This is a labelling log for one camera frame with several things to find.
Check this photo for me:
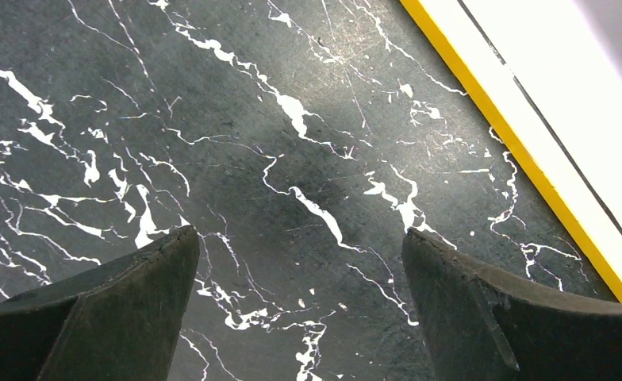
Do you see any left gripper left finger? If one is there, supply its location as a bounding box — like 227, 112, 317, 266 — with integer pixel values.
0, 225, 200, 380

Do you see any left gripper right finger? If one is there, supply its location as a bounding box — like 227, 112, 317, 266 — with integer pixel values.
401, 229, 622, 380

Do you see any yellow wooden picture frame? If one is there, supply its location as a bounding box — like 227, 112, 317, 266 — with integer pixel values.
404, 1, 622, 302

